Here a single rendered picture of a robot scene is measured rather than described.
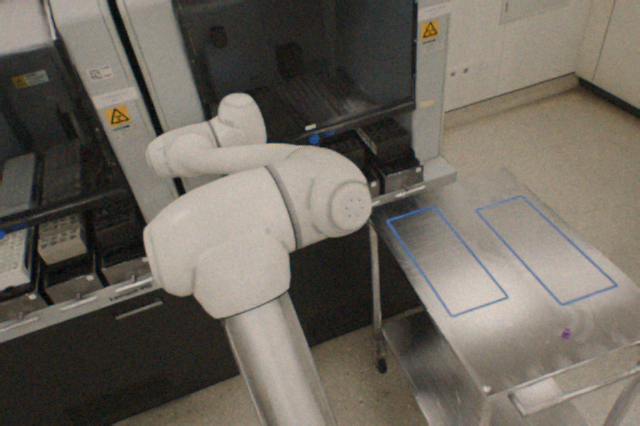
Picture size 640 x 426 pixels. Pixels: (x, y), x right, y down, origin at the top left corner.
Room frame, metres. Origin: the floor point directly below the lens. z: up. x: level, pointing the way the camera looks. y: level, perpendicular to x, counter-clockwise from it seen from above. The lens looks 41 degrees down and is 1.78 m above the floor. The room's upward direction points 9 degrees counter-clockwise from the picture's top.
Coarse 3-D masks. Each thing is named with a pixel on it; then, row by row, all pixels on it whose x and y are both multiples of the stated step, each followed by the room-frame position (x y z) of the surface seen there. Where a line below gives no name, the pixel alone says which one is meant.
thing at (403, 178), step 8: (352, 136) 1.44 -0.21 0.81; (368, 152) 1.33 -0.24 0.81; (368, 160) 1.31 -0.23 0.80; (376, 160) 1.27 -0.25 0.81; (400, 160) 1.24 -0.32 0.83; (408, 160) 1.24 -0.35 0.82; (416, 160) 1.24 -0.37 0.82; (376, 168) 1.25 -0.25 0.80; (384, 168) 1.22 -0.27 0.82; (392, 168) 1.22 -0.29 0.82; (400, 168) 1.21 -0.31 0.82; (408, 168) 1.22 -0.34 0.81; (416, 168) 1.22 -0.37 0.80; (384, 176) 1.20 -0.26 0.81; (392, 176) 1.20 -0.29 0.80; (400, 176) 1.20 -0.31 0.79; (408, 176) 1.21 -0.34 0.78; (416, 176) 1.22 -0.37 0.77; (384, 184) 1.19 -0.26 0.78; (392, 184) 1.20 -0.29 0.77; (400, 184) 1.21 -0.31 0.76; (408, 184) 1.21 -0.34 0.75; (408, 192) 1.17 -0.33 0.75
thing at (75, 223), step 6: (66, 222) 1.14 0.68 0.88; (72, 222) 1.14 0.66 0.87; (78, 222) 1.13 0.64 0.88; (48, 228) 1.12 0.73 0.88; (54, 228) 1.13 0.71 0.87; (60, 228) 1.12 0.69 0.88; (66, 228) 1.12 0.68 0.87; (72, 228) 1.12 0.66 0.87; (84, 228) 1.14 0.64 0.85; (42, 234) 1.10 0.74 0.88; (48, 234) 1.11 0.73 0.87; (54, 234) 1.11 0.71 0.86; (84, 234) 1.13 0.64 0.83
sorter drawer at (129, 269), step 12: (144, 228) 1.15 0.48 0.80; (120, 252) 1.04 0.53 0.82; (132, 252) 1.03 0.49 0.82; (144, 252) 1.03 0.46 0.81; (108, 264) 1.01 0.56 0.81; (120, 264) 1.01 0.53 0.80; (132, 264) 1.01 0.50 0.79; (144, 264) 1.02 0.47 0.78; (108, 276) 1.00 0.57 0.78; (120, 276) 1.00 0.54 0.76; (132, 276) 1.00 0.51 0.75; (120, 288) 0.97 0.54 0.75; (132, 288) 0.97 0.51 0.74
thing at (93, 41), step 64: (64, 0) 1.17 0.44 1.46; (128, 64) 1.15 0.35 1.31; (128, 128) 1.13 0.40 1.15; (64, 320) 0.96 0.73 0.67; (128, 320) 0.99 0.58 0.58; (192, 320) 1.03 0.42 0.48; (0, 384) 0.90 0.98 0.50; (64, 384) 0.93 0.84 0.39; (128, 384) 0.97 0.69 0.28; (192, 384) 1.01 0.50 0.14
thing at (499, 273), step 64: (448, 192) 1.06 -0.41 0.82; (512, 192) 1.02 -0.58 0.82; (448, 256) 0.83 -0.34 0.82; (512, 256) 0.80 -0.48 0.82; (576, 256) 0.77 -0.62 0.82; (448, 320) 0.65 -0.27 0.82; (512, 320) 0.62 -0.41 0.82; (576, 320) 0.60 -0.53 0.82; (448, 384) 0.78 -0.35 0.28; (512, 384) 0.48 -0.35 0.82
